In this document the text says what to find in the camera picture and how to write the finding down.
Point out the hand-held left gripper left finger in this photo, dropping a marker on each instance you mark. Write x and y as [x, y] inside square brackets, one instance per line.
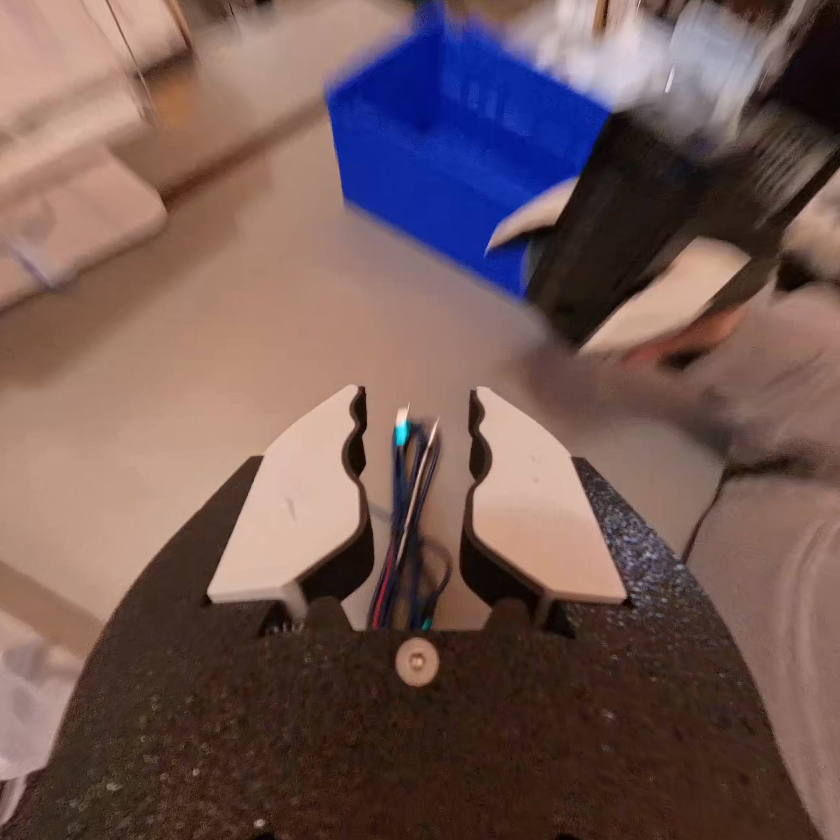
[295, 512]

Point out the pale plastic tray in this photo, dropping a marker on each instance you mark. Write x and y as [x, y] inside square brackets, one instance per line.
[79, 223]

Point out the clear plastic divided bin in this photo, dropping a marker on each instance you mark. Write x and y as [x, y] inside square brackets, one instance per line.
[656, 59]

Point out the black usb hub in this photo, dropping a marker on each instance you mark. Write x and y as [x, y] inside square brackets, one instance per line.
[617, 229]

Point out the white plastic sheet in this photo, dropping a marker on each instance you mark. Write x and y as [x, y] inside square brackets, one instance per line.
[26, 709]

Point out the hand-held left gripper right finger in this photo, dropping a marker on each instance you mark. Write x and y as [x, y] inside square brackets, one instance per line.
[538, 518]

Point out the blue plastic bin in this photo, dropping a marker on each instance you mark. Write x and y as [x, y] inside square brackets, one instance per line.
[446, 151]

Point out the person's right forearm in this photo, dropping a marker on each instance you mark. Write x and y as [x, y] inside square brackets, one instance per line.
[781, 387]

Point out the person's right hand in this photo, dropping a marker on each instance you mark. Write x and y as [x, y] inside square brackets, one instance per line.
[695, 336]

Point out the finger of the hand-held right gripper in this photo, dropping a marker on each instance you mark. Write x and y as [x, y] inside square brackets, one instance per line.
[669, 295]
[531, 220]

